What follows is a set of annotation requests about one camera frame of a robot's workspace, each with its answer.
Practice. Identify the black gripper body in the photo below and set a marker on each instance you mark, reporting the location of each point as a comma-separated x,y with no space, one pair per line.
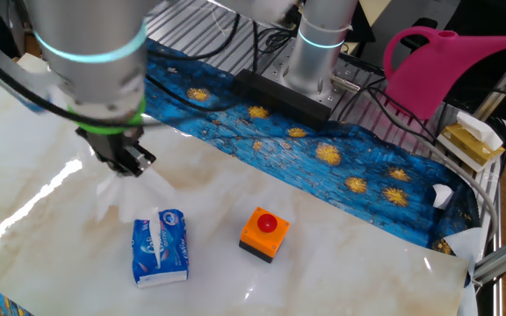
112,145

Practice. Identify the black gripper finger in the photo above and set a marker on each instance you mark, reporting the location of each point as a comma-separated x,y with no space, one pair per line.
141,160
113,169

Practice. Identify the white paper napkin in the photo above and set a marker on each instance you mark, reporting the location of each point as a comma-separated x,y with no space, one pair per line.
155,237
134,197

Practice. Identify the glossy marble pattern sheet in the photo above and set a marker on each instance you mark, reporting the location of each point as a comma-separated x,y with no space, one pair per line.
81,246

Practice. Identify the blue tissue pack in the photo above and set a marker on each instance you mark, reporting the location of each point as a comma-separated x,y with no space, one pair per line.
174,250

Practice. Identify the orange emergency button box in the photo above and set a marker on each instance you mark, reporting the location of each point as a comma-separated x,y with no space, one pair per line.
262,241

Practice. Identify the black foam block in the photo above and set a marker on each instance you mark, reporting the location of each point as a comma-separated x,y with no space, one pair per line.
279,98

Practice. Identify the starry night print cloth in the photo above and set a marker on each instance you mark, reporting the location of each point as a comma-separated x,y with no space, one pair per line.
323,175

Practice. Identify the pink watering can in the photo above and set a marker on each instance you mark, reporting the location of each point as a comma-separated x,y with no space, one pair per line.
420,74

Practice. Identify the yellow tissue box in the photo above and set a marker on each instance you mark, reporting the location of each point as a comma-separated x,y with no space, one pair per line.
468,148

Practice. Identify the protruding white tissue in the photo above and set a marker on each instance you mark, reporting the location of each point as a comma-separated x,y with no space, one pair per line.
481,129

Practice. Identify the aluminium frame strut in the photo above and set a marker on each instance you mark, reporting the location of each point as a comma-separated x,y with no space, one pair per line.
503,259
505,81

